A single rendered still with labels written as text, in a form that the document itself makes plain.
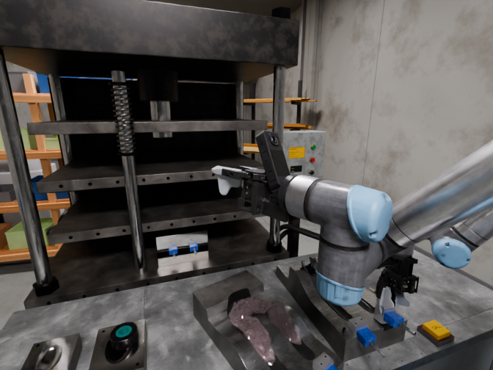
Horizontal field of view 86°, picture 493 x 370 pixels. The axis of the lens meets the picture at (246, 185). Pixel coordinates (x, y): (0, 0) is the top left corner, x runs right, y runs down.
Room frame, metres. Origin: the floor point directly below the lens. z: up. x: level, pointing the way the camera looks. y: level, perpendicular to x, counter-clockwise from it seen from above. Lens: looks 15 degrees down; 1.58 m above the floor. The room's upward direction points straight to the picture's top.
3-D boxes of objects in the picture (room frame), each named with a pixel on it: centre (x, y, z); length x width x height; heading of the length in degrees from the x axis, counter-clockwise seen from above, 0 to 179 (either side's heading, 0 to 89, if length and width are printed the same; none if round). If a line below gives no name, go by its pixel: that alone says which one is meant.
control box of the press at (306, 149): (1.69, -0.33, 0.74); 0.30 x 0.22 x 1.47; 109
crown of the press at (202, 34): (1.59, 0.50, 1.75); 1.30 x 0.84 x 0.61; 109
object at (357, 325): (0.68, -0.38, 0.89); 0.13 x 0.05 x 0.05; 19
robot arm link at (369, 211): (0.38, -0.16, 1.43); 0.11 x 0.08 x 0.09; 43
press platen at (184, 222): (1.64, 0.51, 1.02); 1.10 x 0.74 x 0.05; 109
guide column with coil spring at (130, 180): (1.21, 0.55, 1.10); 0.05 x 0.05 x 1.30
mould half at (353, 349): (0.96, -0.35, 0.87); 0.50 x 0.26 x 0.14; 19
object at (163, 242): (1.53, 0.42, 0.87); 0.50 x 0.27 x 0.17; 19
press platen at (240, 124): (1.65, 0.52, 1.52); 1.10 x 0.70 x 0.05; 109
